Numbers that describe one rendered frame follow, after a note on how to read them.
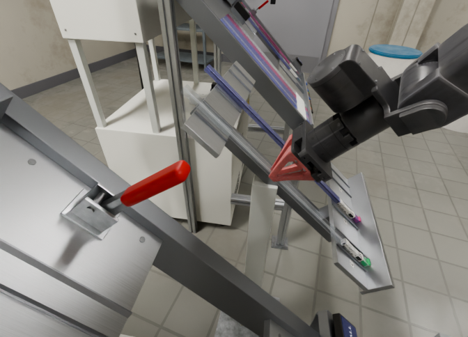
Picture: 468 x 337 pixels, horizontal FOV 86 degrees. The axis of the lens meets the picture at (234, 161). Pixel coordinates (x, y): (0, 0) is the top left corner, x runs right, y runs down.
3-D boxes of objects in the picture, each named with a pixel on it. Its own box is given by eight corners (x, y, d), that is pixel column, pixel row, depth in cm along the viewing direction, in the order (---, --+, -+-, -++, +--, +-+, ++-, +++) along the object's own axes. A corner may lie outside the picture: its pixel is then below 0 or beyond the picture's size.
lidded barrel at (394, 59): (354, 107, 288) (372, 52, 253) (351, 92, 326) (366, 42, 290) (403, 114, 277) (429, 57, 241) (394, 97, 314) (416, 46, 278)
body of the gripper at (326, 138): (294, 157, 36) (340, 127, 32) (297, 124, 44) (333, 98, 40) (322, 185, 38) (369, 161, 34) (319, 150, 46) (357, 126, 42)
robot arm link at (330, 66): (454, 124, 27) (450, 76, 31) (399, 42, 23) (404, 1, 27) (349, 154, 36) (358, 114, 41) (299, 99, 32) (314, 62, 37)
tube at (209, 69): (354, 218, 63) (359, 217, 63) (355, 223, 62) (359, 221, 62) (205, 67, 50) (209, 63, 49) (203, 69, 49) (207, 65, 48)
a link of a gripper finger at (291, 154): (255, 174, 42) (301, 144, 37) (261, 151, 48) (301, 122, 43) (282, 199, 44) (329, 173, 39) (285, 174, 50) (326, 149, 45)
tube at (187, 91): (363, 260, 54) (368, 259, 54) (363, 267, 53) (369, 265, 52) (183, 88, 41) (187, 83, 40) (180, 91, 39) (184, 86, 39)
